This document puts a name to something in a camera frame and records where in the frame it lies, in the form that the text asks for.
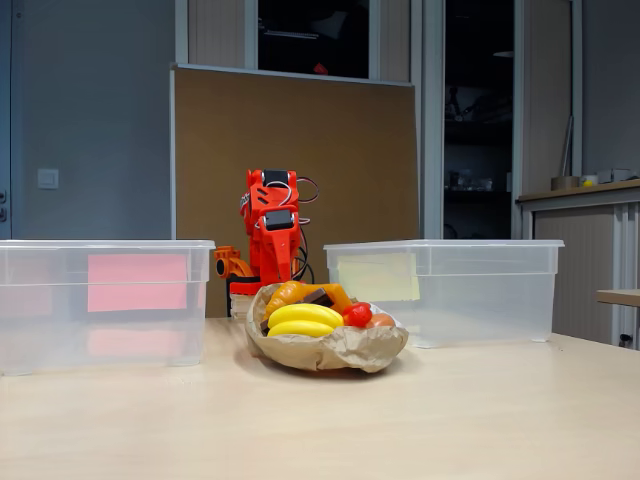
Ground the yellow toy banana bunch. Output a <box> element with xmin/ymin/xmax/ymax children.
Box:
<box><xmin>266</xmin><ymin>302</ymin><xmax>346</xmax><ymax>338</ymax></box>

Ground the beige side table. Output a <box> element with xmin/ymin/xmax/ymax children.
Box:
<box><xmin>595</xmin><ymin>288</ymin><xmax>640</xmax><ymax>307</ymax></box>

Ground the clear plastic bin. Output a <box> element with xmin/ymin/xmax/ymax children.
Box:
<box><xmin>0</xmin><ymin>238</ymin><xmax>216</xmax><ymax>377</ymax></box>
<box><xmin>323</xmin><ymin>238</ymin><xmax>565</xmax><ymax>350</ymax></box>

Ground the thin leaning rod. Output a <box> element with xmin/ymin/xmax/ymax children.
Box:
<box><xmin>559</xmin><ymin>115</ymin><xmax>575</xmax><ymax>176</ymax></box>

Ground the black base cable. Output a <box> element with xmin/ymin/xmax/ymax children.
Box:
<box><xmin>292</xmin><ymin>224</ymin><xmax>316</xmax><ymax>284</ymax></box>

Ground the wooden block stack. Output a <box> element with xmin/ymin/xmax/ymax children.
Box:
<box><xmin>229</xmin><ymin>293</ymin><xmax>261</xmax><ymax>319</ymax></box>

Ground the orange table clamp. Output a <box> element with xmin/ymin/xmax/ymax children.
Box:
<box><xmin>213</xmin><ymin>245</ymin><xmax>256</xmax><ymax>281</ymax></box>

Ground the pink sticky note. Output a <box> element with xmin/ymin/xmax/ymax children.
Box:
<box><xmin>87</xmin><ymin>253</ymin><xmax>190</xmax><ymax>314</ymax></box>

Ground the grey roller shutter cabinet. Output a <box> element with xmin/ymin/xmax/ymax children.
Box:
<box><xmin>516</xmin><ymin>179</ymin><xmax>640</xmax><ymax>346</ymax></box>

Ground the red toy chili pepper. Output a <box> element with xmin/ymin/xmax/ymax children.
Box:
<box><xmin>342</xmin><ymin>301</ymin><xmax>374</xmax><ymax>329</ymax></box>

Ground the yellow sticky note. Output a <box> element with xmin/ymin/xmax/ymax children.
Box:
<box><xmin>337</xmin><ymin>252</ymin><xmax>421</xmax><ymax>302</ymax></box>

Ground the looped servo cable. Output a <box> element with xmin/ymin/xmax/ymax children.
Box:
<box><xmin>294</xmin><ymin>176</ymin><xmax>320</xmax><ymax>205</ymax></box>

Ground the brown cork board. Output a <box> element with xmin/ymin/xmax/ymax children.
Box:
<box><xmin>169</xmin><ymin>62</ymin><xmax>420</xmax><ymax>319</ymax></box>

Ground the orange toy croissant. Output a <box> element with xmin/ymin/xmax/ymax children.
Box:
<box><xmin>263</xmin><ymin>280</ymin><xmax>305</xmax><ymax>316</ymax></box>

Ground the crumpled brown paper bag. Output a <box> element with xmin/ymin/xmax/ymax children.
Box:
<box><xmin>244</xmin><ymin>282</ymin><xmax>410</xmax><ymax>374</ymax></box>

